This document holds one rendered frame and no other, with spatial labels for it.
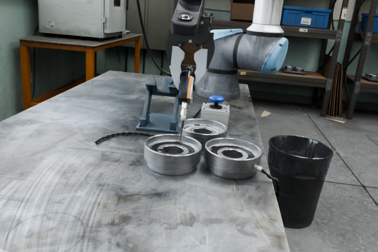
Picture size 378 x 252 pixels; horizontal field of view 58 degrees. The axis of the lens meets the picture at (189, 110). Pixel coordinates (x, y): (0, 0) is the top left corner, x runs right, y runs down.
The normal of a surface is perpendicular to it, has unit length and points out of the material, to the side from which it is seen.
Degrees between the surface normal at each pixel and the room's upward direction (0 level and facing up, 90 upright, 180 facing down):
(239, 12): 83
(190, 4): 29
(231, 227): 0
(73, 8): 90
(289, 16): 90
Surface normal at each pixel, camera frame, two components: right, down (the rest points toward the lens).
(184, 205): 0.08, -0.96
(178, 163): 0.22, 0.29
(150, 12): -0.11, 0.27
